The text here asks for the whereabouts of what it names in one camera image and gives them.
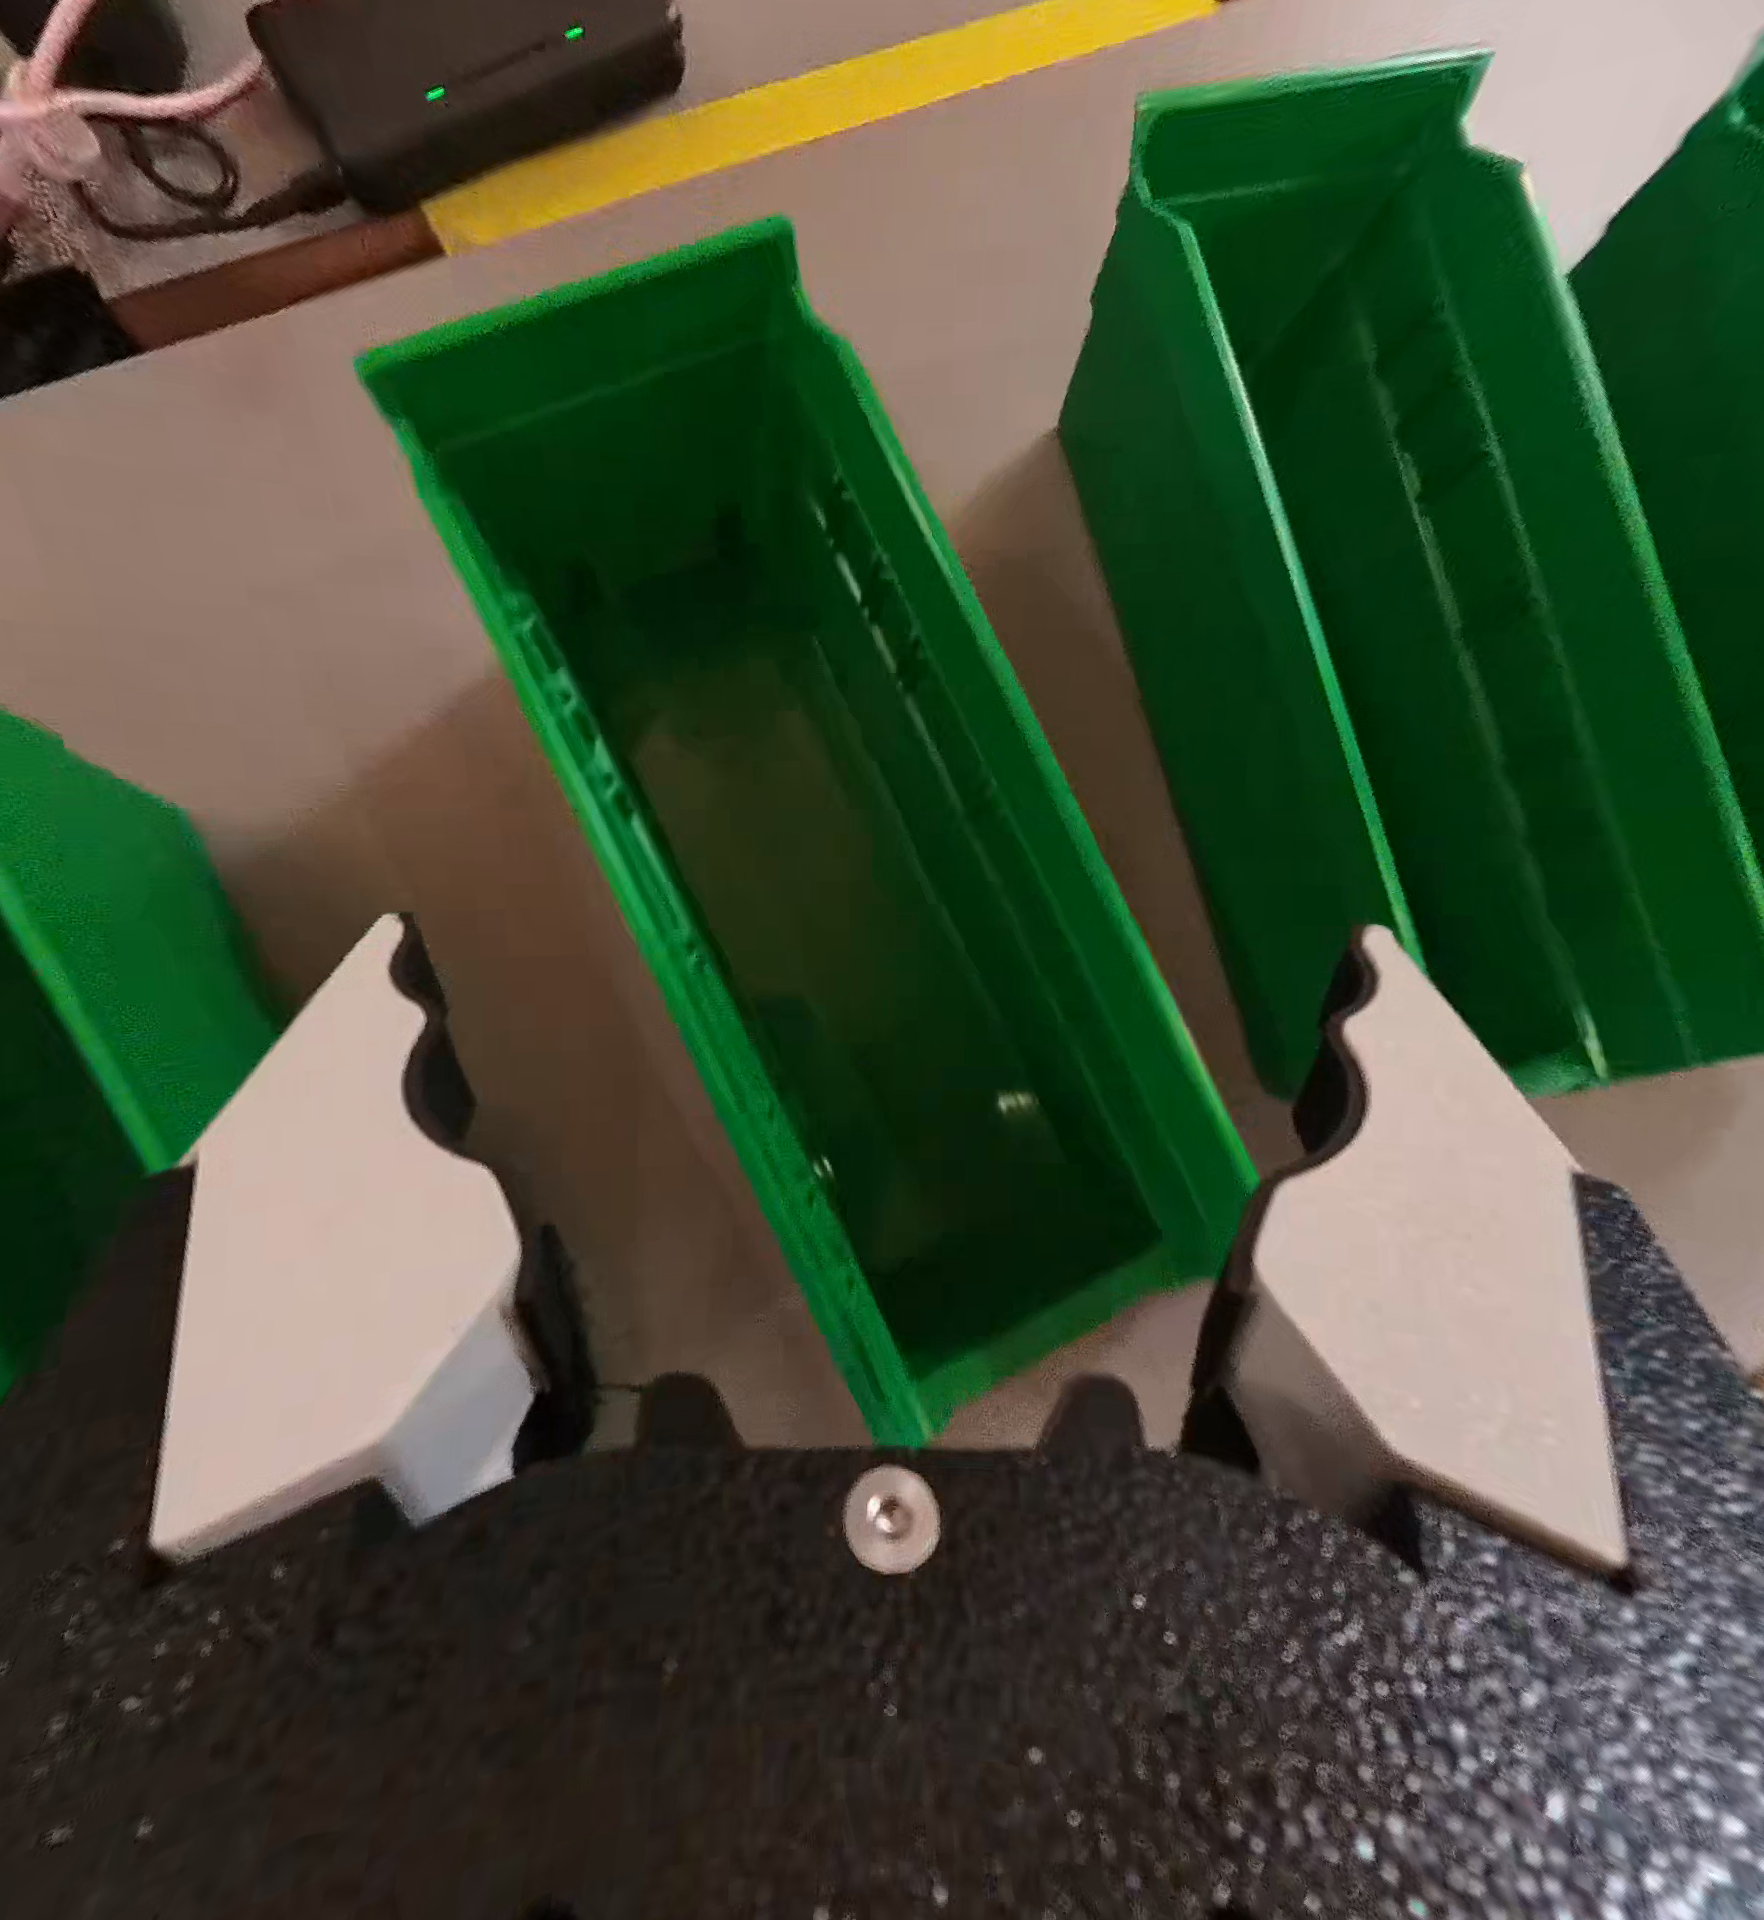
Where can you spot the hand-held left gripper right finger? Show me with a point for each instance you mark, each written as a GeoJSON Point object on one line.
{"type": "Point", "coordinates": [1437, 1306]}

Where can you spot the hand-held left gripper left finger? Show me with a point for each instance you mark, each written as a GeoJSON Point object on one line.
{"type": "Point", "coordinates": [327, 1289]}

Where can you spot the green plastic bin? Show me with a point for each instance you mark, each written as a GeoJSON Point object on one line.
{"type": "Point", "coordinates": [56, 977]}
{"type": "Point", "coordinates": [1211, 599]}
{"type": "Point", "coordinates": [1676, 527]}
{"type": "Point", "coordinates": [672, 450]}

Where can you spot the black power bank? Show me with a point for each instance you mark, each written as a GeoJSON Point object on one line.
{"type": "Point", "coordinates": [475, 90]}

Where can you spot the yellow tape strip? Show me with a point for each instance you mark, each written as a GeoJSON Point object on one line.
{"type": "Point", "coordinates": [821, 114]}

